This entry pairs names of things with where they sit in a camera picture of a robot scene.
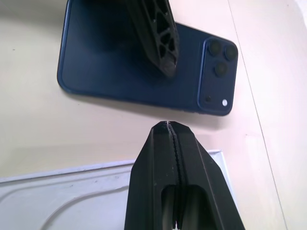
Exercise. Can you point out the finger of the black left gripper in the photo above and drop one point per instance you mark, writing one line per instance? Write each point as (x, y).
(160, 38)

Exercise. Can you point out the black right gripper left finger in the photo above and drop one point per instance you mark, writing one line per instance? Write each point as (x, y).
(148, 182)

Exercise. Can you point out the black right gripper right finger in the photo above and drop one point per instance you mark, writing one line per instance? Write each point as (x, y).
(204, 177)

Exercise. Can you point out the dark blue smartphone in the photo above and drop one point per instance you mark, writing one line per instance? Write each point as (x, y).
(134, 79)

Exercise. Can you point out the white plastic tray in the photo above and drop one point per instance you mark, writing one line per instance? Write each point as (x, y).
(64, 198)

